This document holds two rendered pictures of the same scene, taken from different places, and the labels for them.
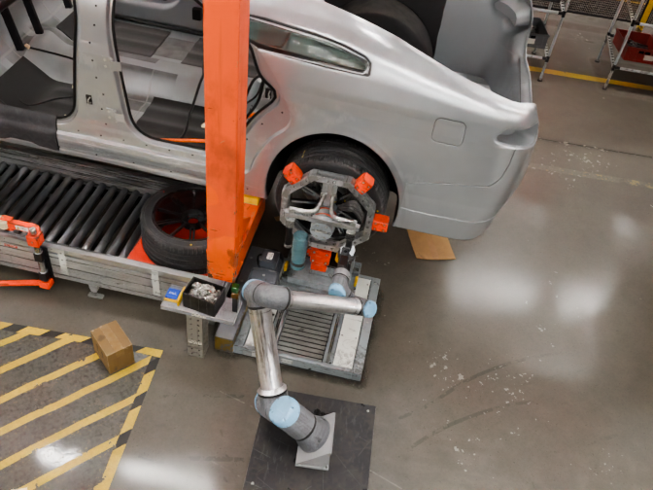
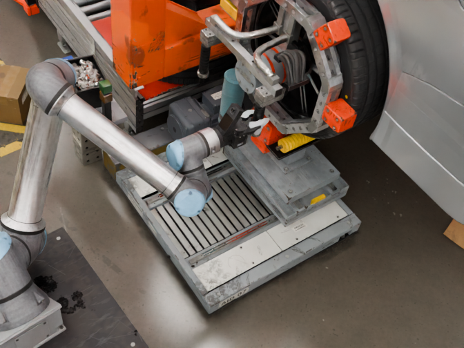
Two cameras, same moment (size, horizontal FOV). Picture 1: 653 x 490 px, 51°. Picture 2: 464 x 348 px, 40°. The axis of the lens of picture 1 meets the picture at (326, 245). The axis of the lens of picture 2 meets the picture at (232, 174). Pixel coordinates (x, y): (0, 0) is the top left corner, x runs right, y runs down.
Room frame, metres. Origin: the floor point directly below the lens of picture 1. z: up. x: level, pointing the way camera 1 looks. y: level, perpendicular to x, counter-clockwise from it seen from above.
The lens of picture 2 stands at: (1.57, -1.13, 2.38)
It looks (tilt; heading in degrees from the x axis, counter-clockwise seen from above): 50 degrees down; 42
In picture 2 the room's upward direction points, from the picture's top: 10 degrees clockwise
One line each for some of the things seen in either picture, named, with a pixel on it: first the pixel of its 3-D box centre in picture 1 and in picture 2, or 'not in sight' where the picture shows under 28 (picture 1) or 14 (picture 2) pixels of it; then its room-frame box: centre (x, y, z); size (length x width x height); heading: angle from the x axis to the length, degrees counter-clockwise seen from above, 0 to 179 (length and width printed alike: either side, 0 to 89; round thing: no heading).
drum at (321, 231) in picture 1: (325, 220); (267, 68); (2.95, 0.03, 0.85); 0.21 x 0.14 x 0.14; 174
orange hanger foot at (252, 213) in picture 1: (242, 212); (208, 18); (3.09, 0.53, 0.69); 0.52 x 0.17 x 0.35; 174
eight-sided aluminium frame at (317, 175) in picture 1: (326, 212); (283, 62); (3.02, 0.02, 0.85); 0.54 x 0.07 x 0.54; 84
